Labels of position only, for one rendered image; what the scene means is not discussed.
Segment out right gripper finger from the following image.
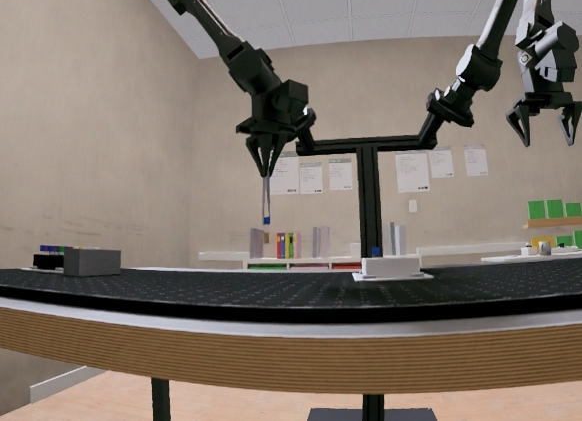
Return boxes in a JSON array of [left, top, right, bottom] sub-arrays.
[[246, 133, 273, 178], [260, 136, 287, 177]]

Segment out white rectangular tube rack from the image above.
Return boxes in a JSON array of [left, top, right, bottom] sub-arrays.
[[362, 256, 420, 278]]

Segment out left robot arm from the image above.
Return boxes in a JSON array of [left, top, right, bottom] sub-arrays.
[[435, 0, 579, 121]]

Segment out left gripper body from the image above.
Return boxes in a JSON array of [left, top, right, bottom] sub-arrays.
[[505, 92, 582, 117]]

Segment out black vial rack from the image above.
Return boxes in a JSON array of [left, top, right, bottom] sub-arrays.
[[33, 254, 64, 271]]

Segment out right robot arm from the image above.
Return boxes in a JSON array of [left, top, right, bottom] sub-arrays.
[[168, 0, 310, 127]]

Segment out metal forceps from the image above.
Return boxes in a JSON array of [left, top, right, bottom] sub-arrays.
[[262, 165, 270, 224]]

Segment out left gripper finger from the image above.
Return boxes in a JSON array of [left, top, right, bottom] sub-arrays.
[[557, 104, 582, 146], [506, 105, 530, 147]]

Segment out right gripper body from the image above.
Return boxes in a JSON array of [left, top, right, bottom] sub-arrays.
[[235, 101, 296, 141]]

